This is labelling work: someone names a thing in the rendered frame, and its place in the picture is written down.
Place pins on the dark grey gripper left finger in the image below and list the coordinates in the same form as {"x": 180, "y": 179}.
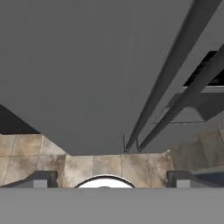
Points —
{"x": 43, "y": 178}

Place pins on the white round thing, black rim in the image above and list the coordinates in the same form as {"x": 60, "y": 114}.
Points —
{"x": 104, "y": 182}

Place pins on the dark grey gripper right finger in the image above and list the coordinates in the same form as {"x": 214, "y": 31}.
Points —
{"x": 178, "y": 178}

